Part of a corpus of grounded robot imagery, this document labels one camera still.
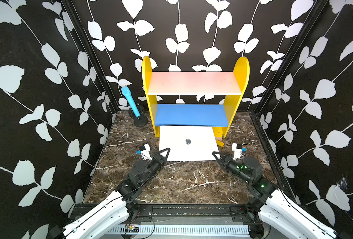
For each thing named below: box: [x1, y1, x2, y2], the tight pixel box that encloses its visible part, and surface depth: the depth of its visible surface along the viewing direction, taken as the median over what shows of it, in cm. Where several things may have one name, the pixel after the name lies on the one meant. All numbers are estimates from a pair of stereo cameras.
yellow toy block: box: [216, 139, 225, 148], surface depth 103 cm
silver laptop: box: [159, 125, 219, 162], surface depth 77 cm
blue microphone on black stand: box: [121, 86, 149, 128], surface depth 97 cm
